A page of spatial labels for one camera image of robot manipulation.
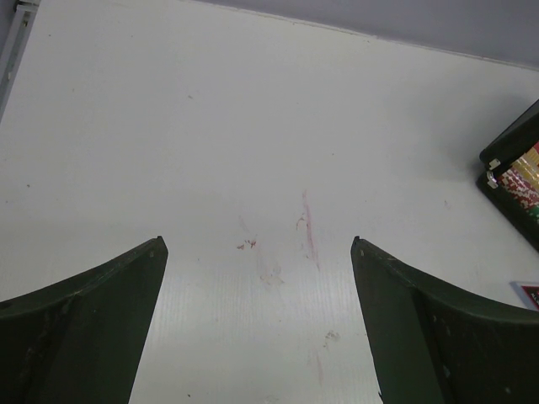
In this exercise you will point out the gold chip row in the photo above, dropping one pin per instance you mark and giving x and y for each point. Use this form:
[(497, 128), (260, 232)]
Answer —
[(528, 162)]

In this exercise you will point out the green blue chip row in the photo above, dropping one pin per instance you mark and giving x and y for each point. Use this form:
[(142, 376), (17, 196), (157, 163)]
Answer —
[(533, 212)]

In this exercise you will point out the black poker case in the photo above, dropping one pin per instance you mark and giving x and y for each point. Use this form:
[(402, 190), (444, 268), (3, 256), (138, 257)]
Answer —
[(518, 138)]

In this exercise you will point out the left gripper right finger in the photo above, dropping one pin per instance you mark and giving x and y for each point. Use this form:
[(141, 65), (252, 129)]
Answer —
[(433, 342)]

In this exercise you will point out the red triangular dealer card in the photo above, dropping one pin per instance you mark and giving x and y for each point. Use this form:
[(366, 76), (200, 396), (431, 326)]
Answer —
[(528, 292)]

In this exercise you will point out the aluminium table edge rail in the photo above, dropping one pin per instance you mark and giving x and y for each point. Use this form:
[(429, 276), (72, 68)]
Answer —
[(17, 19)]

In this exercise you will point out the red white chip row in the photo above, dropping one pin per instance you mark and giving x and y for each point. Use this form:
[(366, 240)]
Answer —
[(520, 189)]

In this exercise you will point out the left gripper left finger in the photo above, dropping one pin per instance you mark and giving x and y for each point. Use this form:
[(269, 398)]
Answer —
[(80, 340)]

